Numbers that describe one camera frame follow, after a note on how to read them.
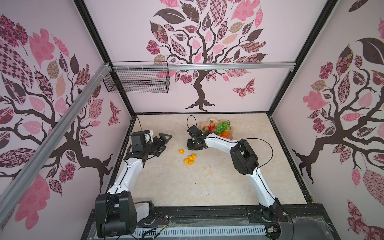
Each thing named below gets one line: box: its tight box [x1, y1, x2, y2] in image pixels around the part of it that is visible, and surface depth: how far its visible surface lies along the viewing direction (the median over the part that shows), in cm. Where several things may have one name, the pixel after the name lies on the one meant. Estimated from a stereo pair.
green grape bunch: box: [213, 120, 232, 135], surface depth 105 cm
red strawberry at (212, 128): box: [208, 124, 216, 132], surface depth 107 cm
